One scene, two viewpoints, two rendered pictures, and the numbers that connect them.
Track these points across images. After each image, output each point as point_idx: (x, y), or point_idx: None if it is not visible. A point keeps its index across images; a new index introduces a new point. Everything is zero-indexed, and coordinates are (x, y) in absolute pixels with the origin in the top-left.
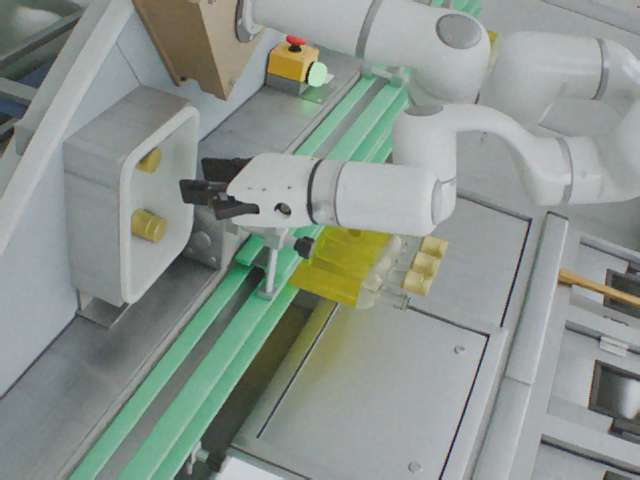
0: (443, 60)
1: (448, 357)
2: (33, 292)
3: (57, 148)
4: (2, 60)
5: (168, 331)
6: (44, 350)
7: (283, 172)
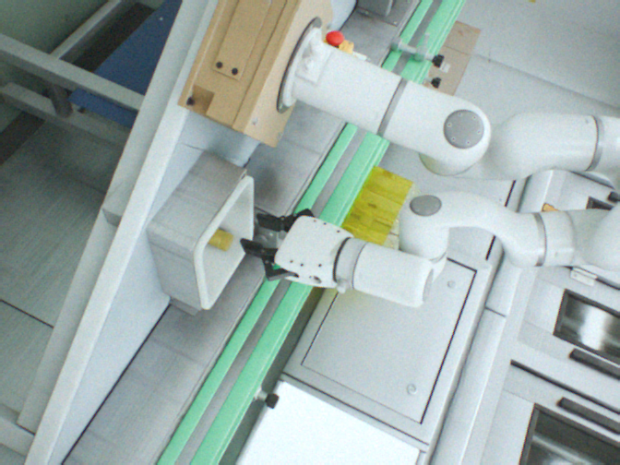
0: (447, 156)
1: (442, 291)
2: (134, 316)
3: (141, 234)
4: (78, 41)
5: (237, 314)
6: (146, 338)
7: (315, 247)
